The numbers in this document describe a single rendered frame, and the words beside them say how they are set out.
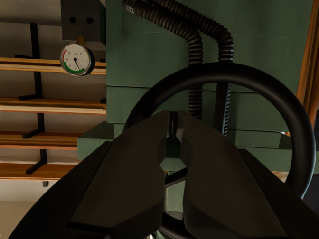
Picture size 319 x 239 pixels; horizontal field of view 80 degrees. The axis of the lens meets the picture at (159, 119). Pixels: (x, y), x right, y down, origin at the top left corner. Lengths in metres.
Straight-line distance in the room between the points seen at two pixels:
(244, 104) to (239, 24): 0.17
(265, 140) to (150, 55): 0.34
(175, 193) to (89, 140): 0.25
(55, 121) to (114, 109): 2.83
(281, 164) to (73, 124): 2.92
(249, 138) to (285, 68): 0.17
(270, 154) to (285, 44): 0.25
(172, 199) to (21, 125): 3.25
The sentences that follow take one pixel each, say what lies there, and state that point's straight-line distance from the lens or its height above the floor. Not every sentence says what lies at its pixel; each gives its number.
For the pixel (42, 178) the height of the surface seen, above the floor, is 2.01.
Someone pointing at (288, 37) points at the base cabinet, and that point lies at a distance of 0.53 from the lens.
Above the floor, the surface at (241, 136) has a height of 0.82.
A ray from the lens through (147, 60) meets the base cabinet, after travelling 0.46.
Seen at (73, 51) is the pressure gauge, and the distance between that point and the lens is 0.43.
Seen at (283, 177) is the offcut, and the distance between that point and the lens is 0.61.
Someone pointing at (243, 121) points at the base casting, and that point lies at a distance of 0.49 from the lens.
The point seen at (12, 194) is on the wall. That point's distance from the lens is 4.06.
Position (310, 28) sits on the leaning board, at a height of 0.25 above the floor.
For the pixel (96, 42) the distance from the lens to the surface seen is 0.45.
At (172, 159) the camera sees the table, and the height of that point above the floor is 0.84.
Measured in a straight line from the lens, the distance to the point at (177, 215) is 0.50.
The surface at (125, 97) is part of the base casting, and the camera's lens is 0.46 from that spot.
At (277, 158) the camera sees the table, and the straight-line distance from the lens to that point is 0.56.
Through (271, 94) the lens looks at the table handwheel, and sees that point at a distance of 0.30.
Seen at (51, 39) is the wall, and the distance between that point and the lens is 3.26.
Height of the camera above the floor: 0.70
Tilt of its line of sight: 11 degrees up
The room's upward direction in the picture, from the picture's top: 177 degrees counter-clockwise
